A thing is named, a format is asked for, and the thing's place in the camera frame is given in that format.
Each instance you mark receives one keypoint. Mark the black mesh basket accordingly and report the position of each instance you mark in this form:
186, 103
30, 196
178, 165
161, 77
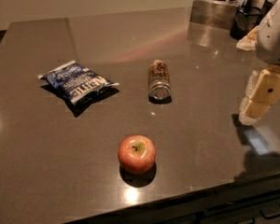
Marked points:
245, 19

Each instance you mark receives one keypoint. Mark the blue chips bag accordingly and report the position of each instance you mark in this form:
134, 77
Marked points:
76, 82

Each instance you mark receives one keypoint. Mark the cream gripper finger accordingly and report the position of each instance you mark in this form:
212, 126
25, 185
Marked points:
264, 96
251, 83

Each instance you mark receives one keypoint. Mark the orange soda can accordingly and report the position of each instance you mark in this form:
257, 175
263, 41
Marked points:
159, 86

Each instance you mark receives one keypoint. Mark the red apple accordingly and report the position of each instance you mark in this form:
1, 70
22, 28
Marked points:
136, 154

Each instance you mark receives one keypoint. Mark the white paper packet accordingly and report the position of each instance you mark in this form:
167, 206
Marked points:
248, 42

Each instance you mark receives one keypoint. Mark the steel dispenser base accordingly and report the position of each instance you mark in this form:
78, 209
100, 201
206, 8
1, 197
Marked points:
213, 13

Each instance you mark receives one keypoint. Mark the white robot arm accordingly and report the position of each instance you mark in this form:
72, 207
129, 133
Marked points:
268, 37

